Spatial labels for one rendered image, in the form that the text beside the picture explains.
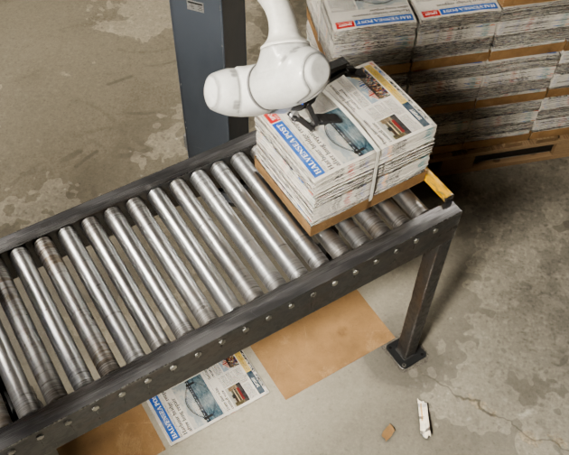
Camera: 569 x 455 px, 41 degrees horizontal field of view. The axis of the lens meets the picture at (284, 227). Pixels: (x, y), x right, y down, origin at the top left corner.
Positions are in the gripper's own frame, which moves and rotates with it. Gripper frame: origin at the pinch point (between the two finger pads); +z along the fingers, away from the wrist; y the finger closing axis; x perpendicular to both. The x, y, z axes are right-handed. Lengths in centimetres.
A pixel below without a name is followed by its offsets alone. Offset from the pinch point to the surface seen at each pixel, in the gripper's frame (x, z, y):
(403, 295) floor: 6, 79, 84
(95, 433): -4, -27, 137
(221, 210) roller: -6.3, -16.0, 42.2
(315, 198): 13.6, -8.9, 20.7
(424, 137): 13.8, 18.6, 2.3
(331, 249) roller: 19.1, 0.8, 34.5
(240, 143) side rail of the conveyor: -24.9, -1.4, 34.6
